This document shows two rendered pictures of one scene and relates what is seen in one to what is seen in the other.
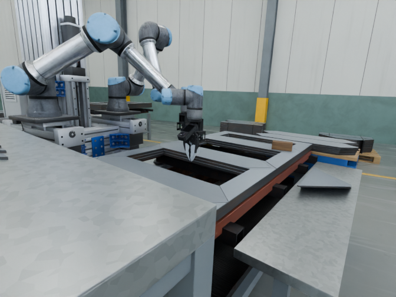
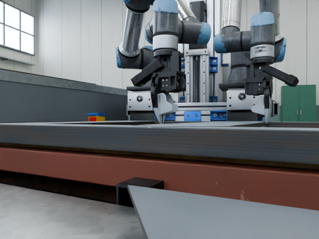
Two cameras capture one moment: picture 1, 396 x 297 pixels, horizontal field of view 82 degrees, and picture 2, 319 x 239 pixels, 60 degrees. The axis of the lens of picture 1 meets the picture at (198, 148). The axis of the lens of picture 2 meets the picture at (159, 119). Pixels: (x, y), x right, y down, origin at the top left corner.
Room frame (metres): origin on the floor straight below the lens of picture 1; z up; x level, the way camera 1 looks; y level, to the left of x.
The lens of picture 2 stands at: (0.96, -0.79, 0.87)
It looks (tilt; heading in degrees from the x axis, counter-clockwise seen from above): 0 degrees down; 81
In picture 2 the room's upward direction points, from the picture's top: straight up
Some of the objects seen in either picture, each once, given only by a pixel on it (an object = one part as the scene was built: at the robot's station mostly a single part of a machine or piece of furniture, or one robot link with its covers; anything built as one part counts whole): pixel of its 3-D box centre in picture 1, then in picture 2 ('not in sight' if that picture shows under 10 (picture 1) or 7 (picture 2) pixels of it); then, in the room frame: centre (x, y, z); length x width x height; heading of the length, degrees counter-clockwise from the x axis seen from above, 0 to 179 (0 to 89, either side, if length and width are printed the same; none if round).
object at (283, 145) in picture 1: (281, 145); not in sight; (1.41, -0.53, 0.88); 0.12 x 0.06 x 0.05; 69
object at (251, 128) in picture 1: (243, 132); not in sight; (5.68, -1.11, 0.26); 1.20 x 0.80 x 0.53; 66
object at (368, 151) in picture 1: (343, 145); not in sight; (4.82, -3.14, 0.20); 1.20 x 0.80 x 0.41; 61
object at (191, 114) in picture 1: (194, 114); (165, 46); (1.10, 0.03, 1.08); 0.08 x 0.08 x 0.05
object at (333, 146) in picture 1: (302, 141); not in sight; (1.89, -0.88, 0.82); 0.80 x 0.40 x 0.06; 53
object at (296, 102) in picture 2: not in sight; (297, 114); (7.04, 7.75, 0.97); 1.00 x 0.49 x 1.95; 154
